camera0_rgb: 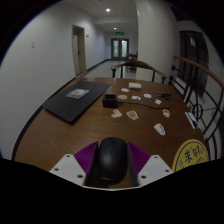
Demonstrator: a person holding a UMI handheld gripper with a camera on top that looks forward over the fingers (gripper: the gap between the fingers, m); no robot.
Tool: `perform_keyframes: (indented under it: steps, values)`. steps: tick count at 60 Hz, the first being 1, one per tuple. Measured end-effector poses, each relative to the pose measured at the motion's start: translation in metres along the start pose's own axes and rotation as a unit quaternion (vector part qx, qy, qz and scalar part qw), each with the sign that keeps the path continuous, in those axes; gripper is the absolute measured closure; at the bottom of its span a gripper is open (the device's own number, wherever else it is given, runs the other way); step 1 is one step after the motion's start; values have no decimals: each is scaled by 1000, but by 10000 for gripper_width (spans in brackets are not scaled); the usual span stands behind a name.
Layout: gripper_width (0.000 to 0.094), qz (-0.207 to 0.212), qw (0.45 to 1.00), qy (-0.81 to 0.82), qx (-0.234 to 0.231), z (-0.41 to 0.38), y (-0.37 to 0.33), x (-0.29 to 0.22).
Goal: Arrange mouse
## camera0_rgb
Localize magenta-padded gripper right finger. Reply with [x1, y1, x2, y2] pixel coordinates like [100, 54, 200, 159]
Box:
[127, 141, 175, 188]

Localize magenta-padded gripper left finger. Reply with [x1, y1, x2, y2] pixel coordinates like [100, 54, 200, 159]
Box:
[49, 141, 99, 188]

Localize black computer mouse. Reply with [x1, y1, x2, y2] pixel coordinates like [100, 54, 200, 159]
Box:
[96, 136, 130, 186]

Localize round yellow mouse pad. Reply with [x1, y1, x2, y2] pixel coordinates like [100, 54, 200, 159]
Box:
[171, 138, 210, 173]

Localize long white sticker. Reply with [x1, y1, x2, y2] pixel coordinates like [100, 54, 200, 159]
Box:
[153, 123, 166, 137]

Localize black flat laptop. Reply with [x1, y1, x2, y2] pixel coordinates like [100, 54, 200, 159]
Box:
[42, 80, 113, 126]

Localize orange heart-shaped sticker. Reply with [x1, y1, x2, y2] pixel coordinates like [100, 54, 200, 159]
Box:
[110, 108, 123, 119]

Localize white flat card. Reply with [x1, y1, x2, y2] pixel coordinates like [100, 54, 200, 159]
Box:
[184, 111, 200, 130]

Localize white label sticker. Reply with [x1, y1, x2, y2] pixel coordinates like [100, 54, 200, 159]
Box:
[65, 88, 90, 100]

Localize small black charger dock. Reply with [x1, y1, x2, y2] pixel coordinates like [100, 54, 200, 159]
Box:
[102, 93, 118, 109]

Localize small black key bundle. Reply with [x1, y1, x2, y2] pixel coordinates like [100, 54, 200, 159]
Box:
[157, 92, 174, 103]

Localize black railing with wooden handrail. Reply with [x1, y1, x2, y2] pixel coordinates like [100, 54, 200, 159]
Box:
[168, 54, 224, 163]

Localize small white box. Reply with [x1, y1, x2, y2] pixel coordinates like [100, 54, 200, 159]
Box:
[128, 82, 143, 90]

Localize wooden armchair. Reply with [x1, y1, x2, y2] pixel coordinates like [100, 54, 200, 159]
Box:
[110, 60, 168, 84]

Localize pale side door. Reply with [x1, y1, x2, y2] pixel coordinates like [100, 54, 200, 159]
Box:
[71, 24, 88, 76]

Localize dark window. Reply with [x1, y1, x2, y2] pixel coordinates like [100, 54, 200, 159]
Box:
[178, 30, 210, 98]

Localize glass double door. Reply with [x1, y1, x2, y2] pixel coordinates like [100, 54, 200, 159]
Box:
[110, 38, 130, 61]

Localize ceiling lights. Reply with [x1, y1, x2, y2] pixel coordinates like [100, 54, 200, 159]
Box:
[105, 7, 118, 31]

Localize thin black cable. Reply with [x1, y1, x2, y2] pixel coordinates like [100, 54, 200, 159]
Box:
[116, 95, 174, 110]

